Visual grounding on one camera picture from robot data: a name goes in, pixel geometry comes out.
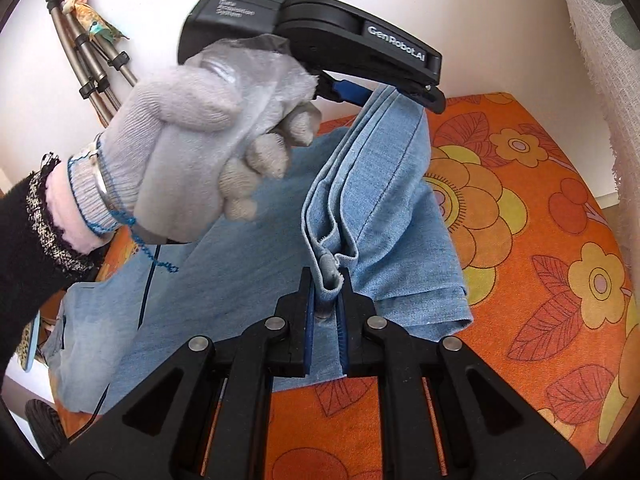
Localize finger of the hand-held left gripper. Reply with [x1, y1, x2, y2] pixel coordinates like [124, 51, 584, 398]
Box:
[397, 84, 446, 113]
[315, 72, 374, 107]

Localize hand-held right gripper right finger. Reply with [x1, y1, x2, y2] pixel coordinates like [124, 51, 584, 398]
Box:
[336, 287, 586, 480]

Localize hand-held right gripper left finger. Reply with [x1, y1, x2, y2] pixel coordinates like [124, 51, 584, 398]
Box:
[50, 266, 317, 480]

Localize light blue denim pants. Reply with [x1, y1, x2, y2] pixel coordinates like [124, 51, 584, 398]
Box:
[42, 84, 475, 416]

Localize person's left forearm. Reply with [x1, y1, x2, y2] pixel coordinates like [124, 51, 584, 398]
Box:
[0, 155, 108, 386]

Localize person's left hand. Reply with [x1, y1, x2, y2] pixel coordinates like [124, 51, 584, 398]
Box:
[67, 35, 321, 243]

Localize orange floral bedspread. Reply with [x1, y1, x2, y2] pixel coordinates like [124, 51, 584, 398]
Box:
[55, 92, 633, 480]

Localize white towel with green leaves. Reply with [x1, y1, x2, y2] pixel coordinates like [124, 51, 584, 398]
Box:
[550, 0, 640, 206]

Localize silver wrist bangle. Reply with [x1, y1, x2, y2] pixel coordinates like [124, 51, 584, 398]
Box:
[91, 159, 114, 207]

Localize orange and green scarf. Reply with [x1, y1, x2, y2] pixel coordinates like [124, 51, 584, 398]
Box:
[59, 0, 129, 43]

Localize grey metal tripod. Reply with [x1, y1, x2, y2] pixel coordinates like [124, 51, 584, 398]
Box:
[45, 0, 138, 126]

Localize thin black cable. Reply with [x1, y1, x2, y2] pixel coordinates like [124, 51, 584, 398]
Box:
[65, 240, 161, 441]

